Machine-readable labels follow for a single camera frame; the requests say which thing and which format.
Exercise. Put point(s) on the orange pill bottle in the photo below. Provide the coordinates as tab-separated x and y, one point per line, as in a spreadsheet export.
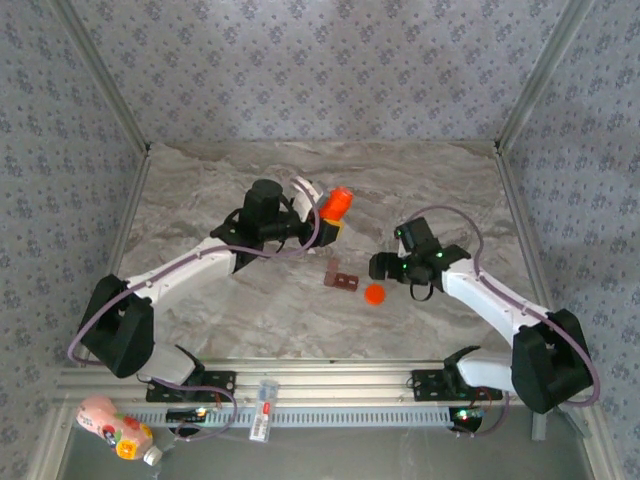
337	202

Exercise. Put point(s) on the brown pill organizer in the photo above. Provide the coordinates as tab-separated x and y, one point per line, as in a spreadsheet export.
345	282

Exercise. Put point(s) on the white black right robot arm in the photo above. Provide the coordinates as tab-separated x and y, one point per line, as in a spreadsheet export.
480	295

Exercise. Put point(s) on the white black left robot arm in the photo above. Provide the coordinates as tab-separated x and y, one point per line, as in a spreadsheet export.
185	270

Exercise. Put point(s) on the small circuit board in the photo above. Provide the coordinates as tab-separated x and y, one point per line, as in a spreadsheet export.
185	413
467	415

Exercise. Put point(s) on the clear plastic labelled packet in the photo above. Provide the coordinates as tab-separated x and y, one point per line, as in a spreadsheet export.
262	415

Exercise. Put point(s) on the pink drink bottle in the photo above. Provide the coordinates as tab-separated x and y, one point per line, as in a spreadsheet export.
125	440

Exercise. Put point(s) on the aluminium side rail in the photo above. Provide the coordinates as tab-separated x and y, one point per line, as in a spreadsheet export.
522	225
127	220

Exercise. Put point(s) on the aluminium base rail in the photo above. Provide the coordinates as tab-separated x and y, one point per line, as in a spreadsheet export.
350	380

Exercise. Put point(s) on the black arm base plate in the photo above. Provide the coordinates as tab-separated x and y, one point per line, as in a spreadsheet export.
220	382
425	385

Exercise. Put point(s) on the aluminium corner post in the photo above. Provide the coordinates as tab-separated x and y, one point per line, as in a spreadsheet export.
540	75
105	75

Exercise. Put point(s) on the grey metal bracket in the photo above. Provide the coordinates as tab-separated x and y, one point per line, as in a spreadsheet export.
541	427

